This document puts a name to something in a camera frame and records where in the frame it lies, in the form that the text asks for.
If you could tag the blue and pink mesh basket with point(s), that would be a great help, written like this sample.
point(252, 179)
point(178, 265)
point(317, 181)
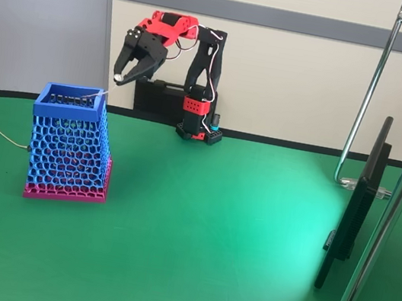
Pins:
point(67, 143)

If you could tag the black flat monitor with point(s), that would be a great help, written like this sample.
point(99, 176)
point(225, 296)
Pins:
point(355, 207)

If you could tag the black plastic tool case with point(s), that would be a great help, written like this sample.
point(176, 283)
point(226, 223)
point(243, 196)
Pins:
point(155, 98)

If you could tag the grey wall rail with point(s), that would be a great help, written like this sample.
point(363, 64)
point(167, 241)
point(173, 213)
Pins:
point(284, 19)

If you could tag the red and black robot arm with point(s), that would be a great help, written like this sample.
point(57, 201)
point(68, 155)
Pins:
point(204, 62)

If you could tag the thin chrome tube frame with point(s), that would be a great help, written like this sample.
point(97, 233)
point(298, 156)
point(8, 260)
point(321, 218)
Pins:
point(369, 90)

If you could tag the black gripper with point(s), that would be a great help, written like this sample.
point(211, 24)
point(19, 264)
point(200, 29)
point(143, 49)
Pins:
point(145, 51)

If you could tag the long metal screw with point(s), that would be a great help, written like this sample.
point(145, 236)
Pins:
point(96, 93)

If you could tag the clear plastic foot clip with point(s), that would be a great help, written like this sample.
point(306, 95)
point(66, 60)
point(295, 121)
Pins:
point(352, 182)

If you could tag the thin grey wire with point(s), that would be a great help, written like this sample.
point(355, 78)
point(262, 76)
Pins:
point(6, 136)

